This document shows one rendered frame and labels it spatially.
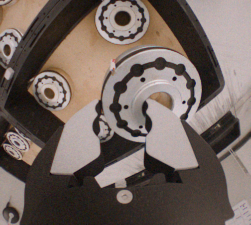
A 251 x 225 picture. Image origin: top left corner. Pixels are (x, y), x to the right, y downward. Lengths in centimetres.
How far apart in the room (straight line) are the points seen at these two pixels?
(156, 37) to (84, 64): 17
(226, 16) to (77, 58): 55
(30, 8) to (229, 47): 67
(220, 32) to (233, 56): 13
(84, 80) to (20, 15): 24
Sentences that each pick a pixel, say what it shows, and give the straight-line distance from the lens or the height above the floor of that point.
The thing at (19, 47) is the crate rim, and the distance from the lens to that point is 24.
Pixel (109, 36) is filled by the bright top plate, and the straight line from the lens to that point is 26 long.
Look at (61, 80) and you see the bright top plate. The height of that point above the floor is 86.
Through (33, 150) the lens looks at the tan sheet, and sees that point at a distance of 59.
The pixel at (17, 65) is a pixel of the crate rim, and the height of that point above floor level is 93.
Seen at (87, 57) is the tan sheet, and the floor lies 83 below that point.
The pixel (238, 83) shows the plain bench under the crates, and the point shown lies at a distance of 73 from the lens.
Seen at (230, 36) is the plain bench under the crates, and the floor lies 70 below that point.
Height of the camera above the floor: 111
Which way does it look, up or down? 61 degrees down
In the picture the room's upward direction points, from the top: 174 degrees clockwise
